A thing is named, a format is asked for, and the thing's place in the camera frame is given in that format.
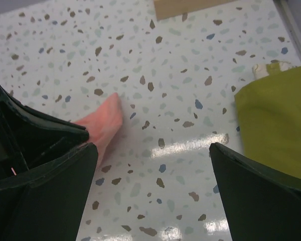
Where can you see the salmon pink t-shirt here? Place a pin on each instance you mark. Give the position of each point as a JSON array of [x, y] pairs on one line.
[[103, 124]]

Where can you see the olive green t-shirt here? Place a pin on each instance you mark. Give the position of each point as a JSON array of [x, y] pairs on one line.
[[269, 117]]

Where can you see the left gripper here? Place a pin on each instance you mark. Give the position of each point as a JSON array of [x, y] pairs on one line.
[[30, 138]]

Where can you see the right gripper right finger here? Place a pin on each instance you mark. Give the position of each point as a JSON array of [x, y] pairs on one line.
[[260, 203]]

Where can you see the wooden compartment tray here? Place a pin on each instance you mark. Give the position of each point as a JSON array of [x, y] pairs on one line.
[[170, 8]]

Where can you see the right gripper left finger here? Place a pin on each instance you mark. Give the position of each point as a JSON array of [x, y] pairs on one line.
[[47, 202]]

